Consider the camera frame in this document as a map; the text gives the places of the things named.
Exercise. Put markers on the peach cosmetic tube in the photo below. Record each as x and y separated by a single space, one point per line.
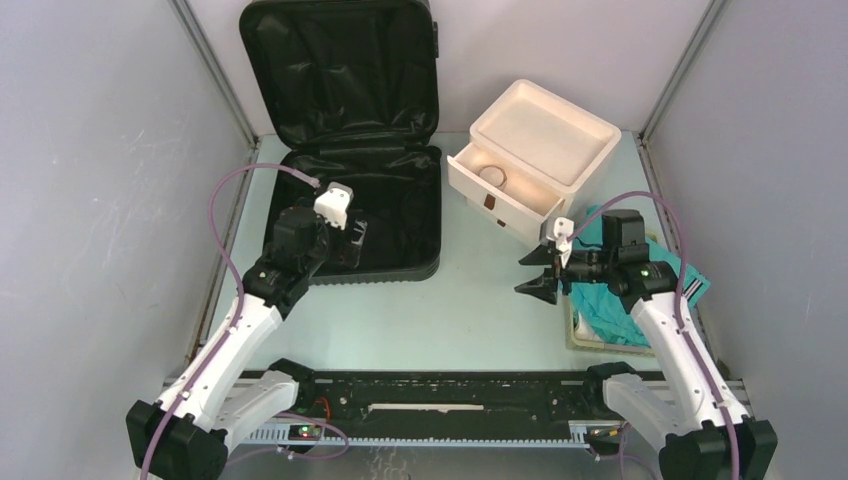
494 175

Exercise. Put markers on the light teal bottom garment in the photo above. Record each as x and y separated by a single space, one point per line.
696 284

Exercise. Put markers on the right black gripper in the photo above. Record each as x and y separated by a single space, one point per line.
543 287

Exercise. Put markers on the white drawer unit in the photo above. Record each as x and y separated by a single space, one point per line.
554 152

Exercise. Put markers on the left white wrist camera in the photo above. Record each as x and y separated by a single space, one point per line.
332 205

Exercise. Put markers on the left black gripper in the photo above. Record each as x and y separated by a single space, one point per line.
345 252

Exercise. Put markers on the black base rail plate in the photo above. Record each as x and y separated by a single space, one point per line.
455 407

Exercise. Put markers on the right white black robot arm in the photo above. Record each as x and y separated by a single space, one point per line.
706 433

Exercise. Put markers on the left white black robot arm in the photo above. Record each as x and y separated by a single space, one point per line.
190 431

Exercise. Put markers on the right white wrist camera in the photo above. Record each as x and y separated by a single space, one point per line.
556 235

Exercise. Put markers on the black ribbed hard-shell suitcase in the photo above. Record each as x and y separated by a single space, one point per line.
351 89

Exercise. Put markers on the pale yellow perforated basket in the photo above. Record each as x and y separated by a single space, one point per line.
598 322

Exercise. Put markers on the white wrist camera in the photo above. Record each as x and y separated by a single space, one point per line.
332 205
556 235

